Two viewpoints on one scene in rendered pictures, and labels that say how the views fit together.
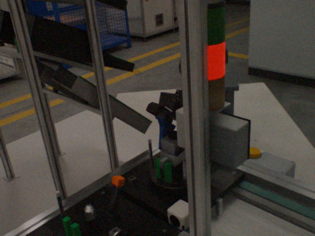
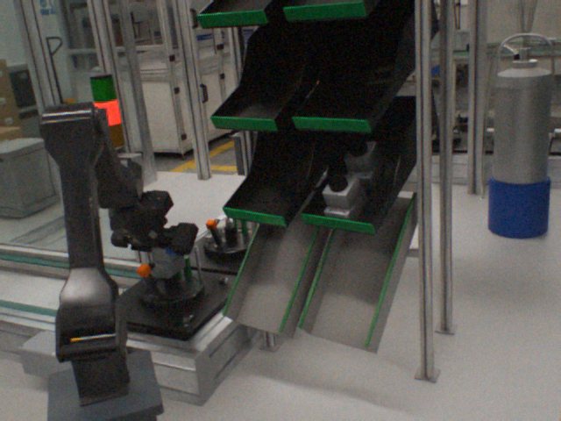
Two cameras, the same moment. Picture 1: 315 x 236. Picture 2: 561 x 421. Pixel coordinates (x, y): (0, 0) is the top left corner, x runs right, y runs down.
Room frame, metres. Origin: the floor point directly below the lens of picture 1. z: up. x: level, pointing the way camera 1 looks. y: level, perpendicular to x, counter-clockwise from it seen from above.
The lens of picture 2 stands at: (1.93, -0.18, 1.56)
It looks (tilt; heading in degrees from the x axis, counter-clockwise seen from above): 20 degrees down; 162
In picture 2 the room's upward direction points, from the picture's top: 6 degrees counter-clockwise
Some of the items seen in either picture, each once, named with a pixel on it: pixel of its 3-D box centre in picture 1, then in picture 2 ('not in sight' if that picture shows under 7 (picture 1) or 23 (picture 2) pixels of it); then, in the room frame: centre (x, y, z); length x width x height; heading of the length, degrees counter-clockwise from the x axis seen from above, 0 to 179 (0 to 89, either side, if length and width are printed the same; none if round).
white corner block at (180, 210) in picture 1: (181, 215); not in sight; (0.59, -0.03, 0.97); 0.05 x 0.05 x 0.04; 44
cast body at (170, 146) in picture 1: (172, 148); (169, 253); (0.72, -0.03, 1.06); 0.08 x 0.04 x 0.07; 135
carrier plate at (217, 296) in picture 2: (177, 180); (173, 299); (0.73, -0.04, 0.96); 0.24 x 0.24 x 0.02; 44
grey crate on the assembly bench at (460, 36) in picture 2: not in sight; (449, 40); (-3.50, 3.57, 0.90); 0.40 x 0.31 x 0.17; 43
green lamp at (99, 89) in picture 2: not in sight; (102, 89); (0.51, -0.08, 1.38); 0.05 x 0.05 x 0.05
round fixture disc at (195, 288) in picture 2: (176, 173); (172, 290); (0.73, -0.04, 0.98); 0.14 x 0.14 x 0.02
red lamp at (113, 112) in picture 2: not in sight; (107, 112); (0.51, -0.08, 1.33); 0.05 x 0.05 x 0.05
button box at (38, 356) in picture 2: not in sight; (74, 360); (0.82, -0.25, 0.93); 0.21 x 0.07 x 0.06; 44
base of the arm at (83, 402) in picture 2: not in sight; (100, 368); (1.14, -0.20, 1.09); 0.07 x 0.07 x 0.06; 88
